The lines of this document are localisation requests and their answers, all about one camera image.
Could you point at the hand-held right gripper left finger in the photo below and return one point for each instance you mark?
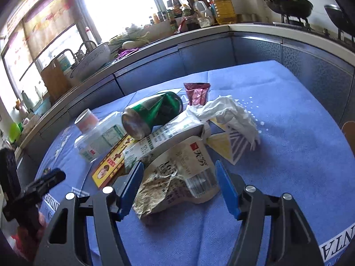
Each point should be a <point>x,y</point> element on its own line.
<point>130,188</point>

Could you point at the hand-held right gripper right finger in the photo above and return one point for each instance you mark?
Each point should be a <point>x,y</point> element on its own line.
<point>227,191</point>

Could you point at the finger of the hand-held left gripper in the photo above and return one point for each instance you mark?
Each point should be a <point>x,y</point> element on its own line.
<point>50,178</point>

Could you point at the red yellow box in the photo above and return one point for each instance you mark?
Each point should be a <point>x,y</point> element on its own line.
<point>111,163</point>

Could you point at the brown paper food pouch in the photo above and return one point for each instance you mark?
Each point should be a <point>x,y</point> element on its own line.
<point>177,171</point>

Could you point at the clear plastic bottle green label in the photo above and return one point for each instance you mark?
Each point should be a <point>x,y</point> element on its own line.
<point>102,138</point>

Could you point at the white green milk carton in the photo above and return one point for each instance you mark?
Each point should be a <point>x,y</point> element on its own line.
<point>172,130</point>

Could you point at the white tissue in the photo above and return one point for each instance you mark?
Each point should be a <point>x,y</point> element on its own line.
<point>222,110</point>

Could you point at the red snack packet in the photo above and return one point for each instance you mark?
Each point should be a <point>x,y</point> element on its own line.
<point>197,94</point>

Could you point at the person's left hand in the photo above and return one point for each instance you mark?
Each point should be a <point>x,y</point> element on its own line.
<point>27,241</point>

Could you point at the green plastic cup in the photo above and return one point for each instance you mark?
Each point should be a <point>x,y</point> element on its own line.
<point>14,133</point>

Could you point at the blue printed tablecloth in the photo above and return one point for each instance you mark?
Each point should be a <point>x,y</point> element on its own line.
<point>277,158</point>

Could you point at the wooden cutting board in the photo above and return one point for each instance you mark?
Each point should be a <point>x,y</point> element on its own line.
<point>55,81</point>

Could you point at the blue kitchen cabinet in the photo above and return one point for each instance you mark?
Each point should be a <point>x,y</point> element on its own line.
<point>155,66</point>

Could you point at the wooden chair back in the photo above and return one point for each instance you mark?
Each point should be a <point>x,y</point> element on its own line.
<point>349,133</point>

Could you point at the purple vegetable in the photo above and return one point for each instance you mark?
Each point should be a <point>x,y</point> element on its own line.
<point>127,52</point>

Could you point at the steel kitchen faucet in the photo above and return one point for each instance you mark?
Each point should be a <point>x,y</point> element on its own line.
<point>87,45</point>

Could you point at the white radish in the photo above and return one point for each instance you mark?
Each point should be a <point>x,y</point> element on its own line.
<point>129,43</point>

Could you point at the green onions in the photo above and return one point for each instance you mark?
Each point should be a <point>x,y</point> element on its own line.
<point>130,37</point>

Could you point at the reddish window poster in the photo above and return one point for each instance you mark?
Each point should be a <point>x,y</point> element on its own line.
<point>47,25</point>

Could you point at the row of sauce bottles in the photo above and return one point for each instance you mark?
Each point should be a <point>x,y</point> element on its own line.
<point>163,16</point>

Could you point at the white plastic jug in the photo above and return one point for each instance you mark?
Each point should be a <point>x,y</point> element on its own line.
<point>203,13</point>

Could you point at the yellow cooking oil bottle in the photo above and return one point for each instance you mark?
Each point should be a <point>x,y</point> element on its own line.
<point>224,9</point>

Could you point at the black gas stove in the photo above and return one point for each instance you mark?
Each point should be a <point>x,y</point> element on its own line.
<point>296,22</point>

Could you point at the kitchen window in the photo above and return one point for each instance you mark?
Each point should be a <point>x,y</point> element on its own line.
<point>116,5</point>

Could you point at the black wok with lid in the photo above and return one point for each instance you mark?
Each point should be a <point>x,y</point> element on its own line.
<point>294,5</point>

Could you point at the black frying pan with lid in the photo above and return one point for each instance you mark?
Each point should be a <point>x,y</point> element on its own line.
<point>338,16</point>

